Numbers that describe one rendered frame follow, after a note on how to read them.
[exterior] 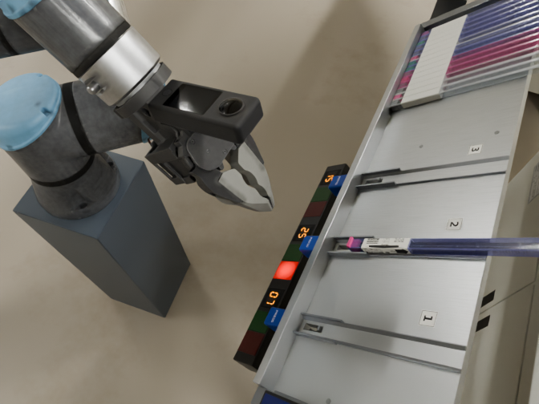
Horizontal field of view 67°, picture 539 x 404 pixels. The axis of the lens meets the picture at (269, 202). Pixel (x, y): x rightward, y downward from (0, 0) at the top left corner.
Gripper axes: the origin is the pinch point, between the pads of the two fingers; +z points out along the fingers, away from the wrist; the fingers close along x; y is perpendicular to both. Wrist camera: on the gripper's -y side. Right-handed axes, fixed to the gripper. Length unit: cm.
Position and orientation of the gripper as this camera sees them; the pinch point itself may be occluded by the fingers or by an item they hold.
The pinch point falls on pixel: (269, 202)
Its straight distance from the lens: 51.2
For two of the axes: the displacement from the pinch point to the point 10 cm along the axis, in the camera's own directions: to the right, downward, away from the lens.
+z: 6.2, 6.2, 4.8
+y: -6.6, 0.7, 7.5
